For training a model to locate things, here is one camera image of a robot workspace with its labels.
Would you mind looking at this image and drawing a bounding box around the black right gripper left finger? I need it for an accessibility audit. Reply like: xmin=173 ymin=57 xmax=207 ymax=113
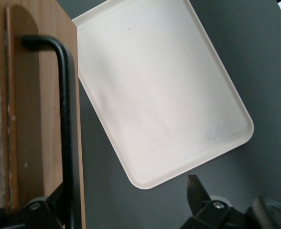
xmin=21 ymin=183 xmax=65 ymax=229

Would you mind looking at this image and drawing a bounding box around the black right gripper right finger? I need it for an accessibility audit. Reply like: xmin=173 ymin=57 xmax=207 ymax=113
xmin=181 ymin=174 xmax=249 ymax=229

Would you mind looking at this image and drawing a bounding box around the black metal drawer handle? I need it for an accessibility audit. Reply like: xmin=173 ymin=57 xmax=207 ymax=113
xmin=21 ymin=35 xmax=80 ymax=229

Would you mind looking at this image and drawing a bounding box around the cream plastic tray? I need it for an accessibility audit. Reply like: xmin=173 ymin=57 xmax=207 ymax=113
xmin=71 ymin=0 xmax=255 ymax=191

